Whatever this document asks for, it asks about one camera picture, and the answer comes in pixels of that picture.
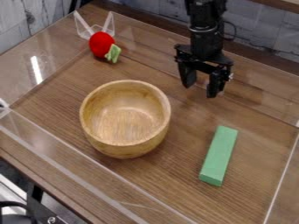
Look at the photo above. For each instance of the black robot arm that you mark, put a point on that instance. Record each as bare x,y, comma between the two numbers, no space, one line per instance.
205,15

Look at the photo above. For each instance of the black metal table leg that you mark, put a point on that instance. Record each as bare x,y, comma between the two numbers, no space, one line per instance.
48,210

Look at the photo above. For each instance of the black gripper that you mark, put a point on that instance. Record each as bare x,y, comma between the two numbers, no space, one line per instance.
202,56

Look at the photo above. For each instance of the red plush fruit green leaf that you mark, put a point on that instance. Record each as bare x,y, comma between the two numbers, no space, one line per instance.
102,46

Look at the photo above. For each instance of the green rectangular block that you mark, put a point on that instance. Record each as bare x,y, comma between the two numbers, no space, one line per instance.
216,160

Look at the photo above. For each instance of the round wooden bowl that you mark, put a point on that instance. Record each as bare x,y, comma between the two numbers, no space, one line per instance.
124,117

